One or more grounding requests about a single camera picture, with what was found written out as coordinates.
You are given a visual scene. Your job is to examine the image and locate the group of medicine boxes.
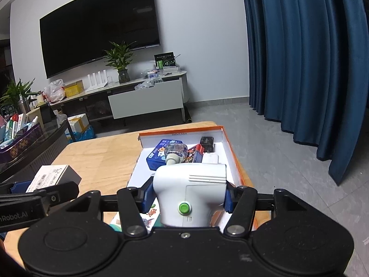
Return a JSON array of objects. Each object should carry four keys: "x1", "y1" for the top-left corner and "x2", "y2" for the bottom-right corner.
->
[{"x1": 0, "y1": 112, "x2": 41, "y2": 148}]

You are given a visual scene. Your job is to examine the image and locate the potted plant in steel pot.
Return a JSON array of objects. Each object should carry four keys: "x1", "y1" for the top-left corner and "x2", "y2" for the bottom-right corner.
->
[{"x1": 0, "y1": 78, "x2": 39, "y2": 114}]

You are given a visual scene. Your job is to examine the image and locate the beige box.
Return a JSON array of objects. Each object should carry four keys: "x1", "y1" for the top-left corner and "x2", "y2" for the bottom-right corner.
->
[{"x1": 27, "y1": 107, "x2": 44, "y2": 129}]

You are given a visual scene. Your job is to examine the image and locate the clear plastic boxes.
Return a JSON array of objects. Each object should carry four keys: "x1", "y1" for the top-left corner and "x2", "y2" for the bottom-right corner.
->
[{"x1": 143, "y1": 66, "x2": 182, "y2": 78}]

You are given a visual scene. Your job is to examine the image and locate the yellow box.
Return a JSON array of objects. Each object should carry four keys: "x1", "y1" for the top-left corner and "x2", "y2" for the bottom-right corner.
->
[{"x1": 64, "y1": 81, "x2": 85, "y2": 98}]

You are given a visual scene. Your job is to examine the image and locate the white yellow carton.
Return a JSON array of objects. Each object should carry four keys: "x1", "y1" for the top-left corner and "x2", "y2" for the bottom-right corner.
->
[{"x1": 67, "y1": 113, "x2": 90, "y2": 135}]

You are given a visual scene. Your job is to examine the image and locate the clear plastic bag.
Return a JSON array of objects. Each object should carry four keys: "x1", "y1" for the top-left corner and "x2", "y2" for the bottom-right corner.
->
[{"x1": 135, "y1": 79, "x2": 158, "y2": 90}]

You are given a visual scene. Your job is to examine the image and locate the white router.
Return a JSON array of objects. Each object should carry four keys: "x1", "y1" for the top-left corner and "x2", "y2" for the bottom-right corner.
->
[{"x1": 86, "y1": 71, "x2": 113, "y2": 92}]

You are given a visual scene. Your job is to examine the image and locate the blue cartoon box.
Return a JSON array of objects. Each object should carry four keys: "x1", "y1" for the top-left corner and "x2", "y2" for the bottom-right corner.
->
[{"x1": 146, "y1": 139, "x2": 185, "y2": 170}]

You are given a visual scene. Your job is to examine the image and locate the black glass coffee table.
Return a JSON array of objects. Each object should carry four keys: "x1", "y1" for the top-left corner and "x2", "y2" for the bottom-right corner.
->
[{"x1": 0, "y1": 118, "x2": 72, "y2": 184}]

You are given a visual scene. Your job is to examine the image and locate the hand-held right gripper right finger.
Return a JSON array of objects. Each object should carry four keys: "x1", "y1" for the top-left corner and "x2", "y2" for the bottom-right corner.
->
[{"x1": 223, "y1": 181, "x2": 313, "y2": 235}]

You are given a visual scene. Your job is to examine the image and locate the white plastic bag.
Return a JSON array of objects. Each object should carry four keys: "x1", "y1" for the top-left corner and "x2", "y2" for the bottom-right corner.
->
[{"x1": 43, "y1": 79, "x2": 66, "y2": 103}]

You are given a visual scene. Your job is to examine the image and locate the orange cardboard box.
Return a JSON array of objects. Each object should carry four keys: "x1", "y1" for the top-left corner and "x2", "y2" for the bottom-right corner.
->
[{"x1": 126, "y1": 125, "x2": 258, "y2": 231}]

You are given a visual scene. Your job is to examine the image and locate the potted plant in dark vase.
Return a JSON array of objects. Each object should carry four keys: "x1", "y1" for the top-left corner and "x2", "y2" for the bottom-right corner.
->
[{"x1": 102, "y1": 40, "x2": 137, "y2": 84}]

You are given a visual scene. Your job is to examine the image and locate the blue curtain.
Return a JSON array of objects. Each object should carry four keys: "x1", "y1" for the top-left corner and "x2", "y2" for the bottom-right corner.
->
[{"x1": 240, "y1": 0, "x2": 369, "y2": 185}]

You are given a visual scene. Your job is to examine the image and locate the small white labelled box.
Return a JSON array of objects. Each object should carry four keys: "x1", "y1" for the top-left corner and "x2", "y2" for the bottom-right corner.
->
[{"x1": 25, "y1": 165, "x2": 82, "y2": 193}]

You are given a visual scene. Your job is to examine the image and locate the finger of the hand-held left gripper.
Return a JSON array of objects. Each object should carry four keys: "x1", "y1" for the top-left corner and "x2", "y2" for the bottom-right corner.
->
[
  {"x1": 37, "y1": 181, "x2": 80, "y2": 216},
  {"x1": 0, "y1": 181, "x2": 33, "y2": 196}
]

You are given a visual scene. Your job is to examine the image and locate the black charger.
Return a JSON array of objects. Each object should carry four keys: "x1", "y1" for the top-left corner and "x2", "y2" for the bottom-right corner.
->
[{"x1": 199, "y1": 136, "x2": 215, "y2": 153}]

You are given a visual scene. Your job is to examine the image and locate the blue plastic bag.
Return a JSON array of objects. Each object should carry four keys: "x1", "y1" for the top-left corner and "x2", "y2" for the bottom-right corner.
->
[{"x1": 68, "y1": 125, "x2": 95, "y2": 142}]

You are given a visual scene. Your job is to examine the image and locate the purple tin box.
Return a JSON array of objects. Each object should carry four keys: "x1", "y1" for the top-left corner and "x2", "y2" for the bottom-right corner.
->
[{"x1": 0, "y1": 123, "x2": 44, "y2": 163}]

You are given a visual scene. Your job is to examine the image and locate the black television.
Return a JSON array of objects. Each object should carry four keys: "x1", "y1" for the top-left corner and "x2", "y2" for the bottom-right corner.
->
[{"x1": 39, "y1": 0, "x2": 161, "y2": 79}]

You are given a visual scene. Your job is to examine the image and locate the green white bandage box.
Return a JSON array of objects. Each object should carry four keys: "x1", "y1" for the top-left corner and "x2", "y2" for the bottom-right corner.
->
[{"x1": 110, "y1": 198, "x2": 162, "y2": 233}]

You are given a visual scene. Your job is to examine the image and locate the tv cabinet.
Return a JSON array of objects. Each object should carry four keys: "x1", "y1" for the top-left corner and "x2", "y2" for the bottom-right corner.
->
[{"x1": 43, "y1": 70, "x2": 188, "y2": 124}]

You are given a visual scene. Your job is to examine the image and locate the dark playing card box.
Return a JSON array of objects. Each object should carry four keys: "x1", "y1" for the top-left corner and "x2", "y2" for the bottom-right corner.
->
[{"x1": 183, "y1": 144, "x2": 205, "y2": 163}]

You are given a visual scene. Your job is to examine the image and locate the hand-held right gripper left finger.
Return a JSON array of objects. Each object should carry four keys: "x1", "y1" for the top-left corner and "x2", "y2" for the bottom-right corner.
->
[{"x1": 59, "y1": 177, "x2": 155, "y2": 235}]

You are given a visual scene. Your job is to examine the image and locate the white plug-in device with bottle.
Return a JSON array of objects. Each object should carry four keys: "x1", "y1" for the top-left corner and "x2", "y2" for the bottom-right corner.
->
[{"x1": 153, "y1": 141, "x2": 227, "y2": 227}]

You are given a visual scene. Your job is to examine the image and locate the green black box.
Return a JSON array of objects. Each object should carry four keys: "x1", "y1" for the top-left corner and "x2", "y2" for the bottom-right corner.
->
[{"x1": 154, "y1": 52, "x2": 176, "y2": 71}]

